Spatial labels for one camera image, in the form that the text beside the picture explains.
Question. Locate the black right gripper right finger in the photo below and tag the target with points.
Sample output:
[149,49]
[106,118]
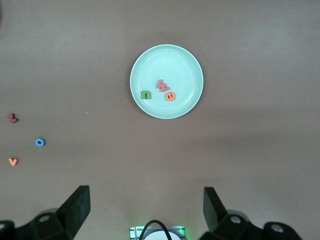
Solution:
[225,225]

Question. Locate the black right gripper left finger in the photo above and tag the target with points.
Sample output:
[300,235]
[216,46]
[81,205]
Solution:
[62,220]

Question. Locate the orange letter e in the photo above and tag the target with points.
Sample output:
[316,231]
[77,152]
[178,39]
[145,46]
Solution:
[168,96]

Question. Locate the green letter n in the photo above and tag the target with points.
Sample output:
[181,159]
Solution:
[143,95]

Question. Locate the pink letter w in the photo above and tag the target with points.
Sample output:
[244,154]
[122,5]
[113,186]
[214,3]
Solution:
[163,85]

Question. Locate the orange letter v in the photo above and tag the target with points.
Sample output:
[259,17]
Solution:
[13,161]

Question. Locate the blue letter o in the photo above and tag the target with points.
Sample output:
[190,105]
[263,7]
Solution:
[37,142]

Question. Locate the red letter a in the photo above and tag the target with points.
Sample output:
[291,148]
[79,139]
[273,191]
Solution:
[12,118]

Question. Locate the green plate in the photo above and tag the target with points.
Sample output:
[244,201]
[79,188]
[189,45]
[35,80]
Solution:
[167,62]

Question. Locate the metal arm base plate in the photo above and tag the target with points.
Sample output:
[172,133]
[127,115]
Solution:
[136,232]

